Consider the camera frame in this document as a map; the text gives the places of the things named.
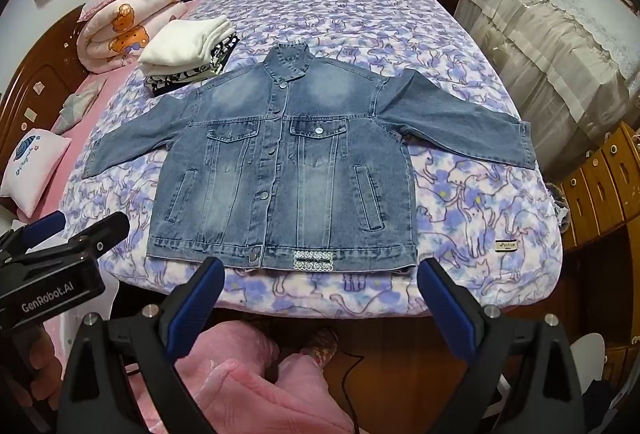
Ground pink bed sheet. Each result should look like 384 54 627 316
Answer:
14 0 212 225

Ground beige lace furniture cover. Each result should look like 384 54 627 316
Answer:
454 0 639 173

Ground white pillow with blue print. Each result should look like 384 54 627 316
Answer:
1 129 72 217

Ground black cable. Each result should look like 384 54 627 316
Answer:
334 350 371 434

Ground wooden drawer cabinet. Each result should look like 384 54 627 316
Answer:
560 122 640 252

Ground grey folded cloth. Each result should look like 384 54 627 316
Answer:
51 79 106 135

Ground wooden headboard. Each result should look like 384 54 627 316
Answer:
0 3 91 175

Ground blue denim jacket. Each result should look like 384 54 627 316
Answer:
84 44 536 273

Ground folded white garment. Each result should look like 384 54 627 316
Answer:
139 16 234 67

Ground black white patterned garment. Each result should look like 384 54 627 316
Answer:
143 32 240 96

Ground pink bear print quilt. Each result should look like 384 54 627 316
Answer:
77 0 186 74

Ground person's left hand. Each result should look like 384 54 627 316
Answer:
6 328 63 410

